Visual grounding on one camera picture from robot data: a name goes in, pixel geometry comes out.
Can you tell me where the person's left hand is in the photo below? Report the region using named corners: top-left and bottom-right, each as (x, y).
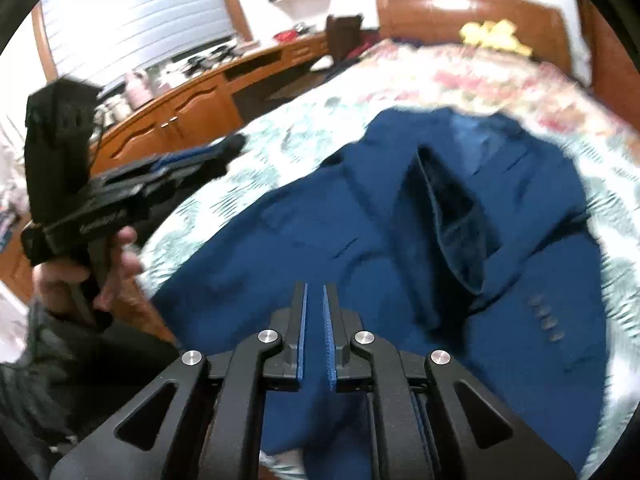
top-left (32, 225), bottom-right (143, 313)

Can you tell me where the wooden bed headboard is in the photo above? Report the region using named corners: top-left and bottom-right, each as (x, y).
top-left (375, 0), bottom-right (573, 73)

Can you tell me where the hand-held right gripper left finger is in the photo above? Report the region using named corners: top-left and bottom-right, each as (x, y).
top-left (50, 282), bottom-right (308, 480)

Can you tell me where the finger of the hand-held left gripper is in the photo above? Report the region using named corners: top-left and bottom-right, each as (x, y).
top-left (147, 160), bottom-right (233, 196)
top-left (150, 136), bottom-right (247, 170)

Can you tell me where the wooden desk with cabinets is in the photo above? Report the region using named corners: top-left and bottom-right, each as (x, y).
top-left (90, 34), bottom-right (332, 171)

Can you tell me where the wooden window frame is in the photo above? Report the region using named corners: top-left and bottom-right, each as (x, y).
top-left (31, 0), bottom-right (256, 86)

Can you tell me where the navy blue suit jacket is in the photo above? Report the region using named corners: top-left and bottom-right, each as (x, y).
top-left (150, 106), bottom-right (608, 480)

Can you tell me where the person's left forearm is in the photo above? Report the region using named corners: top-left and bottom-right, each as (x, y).
top-left (0, 300), bottom-right (181, 461)

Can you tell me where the floral blanket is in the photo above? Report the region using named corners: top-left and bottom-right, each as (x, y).
top-left (345, 40), bottom-right (640, 161)

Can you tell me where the pink thermos jug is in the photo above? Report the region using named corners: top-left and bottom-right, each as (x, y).
top-left (124, 69), bottom-right (151, 106)

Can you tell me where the wooden louvered wardrobe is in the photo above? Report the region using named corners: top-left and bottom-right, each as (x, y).
top-left (575, 0), bottom-right (640, 106)

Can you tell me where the grey window blind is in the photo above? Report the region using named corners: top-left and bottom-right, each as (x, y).
top-left (40, 0), bottom-right (236, 86)

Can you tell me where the yellow plush toy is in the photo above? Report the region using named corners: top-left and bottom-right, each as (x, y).
top-left (459, 19), bottom-right (533, 57)

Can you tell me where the dark chair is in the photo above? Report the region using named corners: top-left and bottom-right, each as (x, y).
top-left (325, 12), bottom-right (363, 63)

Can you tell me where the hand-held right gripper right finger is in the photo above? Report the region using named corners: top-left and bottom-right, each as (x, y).
top-left (322, 284), bottom-right (578, 480)

